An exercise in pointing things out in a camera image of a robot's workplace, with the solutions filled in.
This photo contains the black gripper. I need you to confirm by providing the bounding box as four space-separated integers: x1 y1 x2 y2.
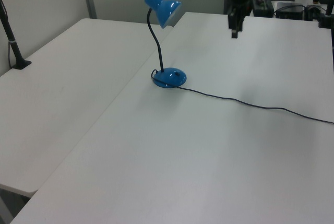
225 0 252 39

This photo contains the blue gooseneck desk lamp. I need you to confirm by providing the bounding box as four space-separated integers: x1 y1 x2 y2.
144 0 188 88

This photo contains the black box with green light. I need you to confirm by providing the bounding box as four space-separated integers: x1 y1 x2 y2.
250 0 275 17

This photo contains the black flat electronics box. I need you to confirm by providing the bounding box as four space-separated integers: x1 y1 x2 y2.
273 2 306 20

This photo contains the black lamp power cable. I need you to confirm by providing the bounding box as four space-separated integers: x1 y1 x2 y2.
151 68 334 125

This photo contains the black camera stand with clamp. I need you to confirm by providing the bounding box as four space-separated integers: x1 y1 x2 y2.
316 0 334 29
0 0 32 71

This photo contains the thin black stand cable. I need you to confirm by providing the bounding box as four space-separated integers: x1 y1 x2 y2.
0 0 13 68

